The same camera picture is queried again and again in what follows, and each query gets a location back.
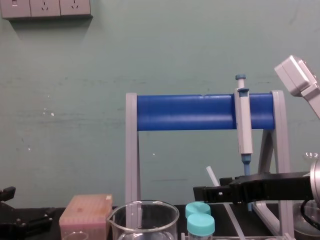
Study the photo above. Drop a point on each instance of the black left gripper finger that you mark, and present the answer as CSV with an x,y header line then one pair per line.
x,y
7,193
37,221

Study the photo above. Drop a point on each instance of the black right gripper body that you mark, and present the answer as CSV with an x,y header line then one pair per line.
x,y
272,186

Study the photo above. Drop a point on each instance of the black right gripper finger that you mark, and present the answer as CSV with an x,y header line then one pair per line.
x,y
226,181
212,193

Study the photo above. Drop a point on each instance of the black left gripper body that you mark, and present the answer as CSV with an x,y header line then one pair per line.
x,y
8,222

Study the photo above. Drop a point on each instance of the tube with teal cap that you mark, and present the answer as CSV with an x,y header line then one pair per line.
x,y
198,208
201,225

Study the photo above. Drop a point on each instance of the small clear glass beaker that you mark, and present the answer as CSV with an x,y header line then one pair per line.
x,y
75,235

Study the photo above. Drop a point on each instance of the clear plastic tube rack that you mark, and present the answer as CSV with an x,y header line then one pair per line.
x,y
225,237

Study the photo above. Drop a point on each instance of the clear glass flask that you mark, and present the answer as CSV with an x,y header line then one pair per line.
x,y
301,225

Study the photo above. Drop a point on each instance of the pink pipette tip box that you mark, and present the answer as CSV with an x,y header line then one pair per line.
x,y
85,210

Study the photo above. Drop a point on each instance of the white and blue pipette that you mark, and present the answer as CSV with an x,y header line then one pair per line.
x,y
243,125

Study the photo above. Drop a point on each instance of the large clear glass beaker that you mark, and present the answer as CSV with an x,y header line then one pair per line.
x,y
145,217

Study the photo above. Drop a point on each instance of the grey and blue pipette stand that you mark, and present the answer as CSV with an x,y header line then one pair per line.
x,y
185,112

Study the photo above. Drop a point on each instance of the grey wall socket panel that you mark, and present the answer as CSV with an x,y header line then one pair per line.
x,y
45,8

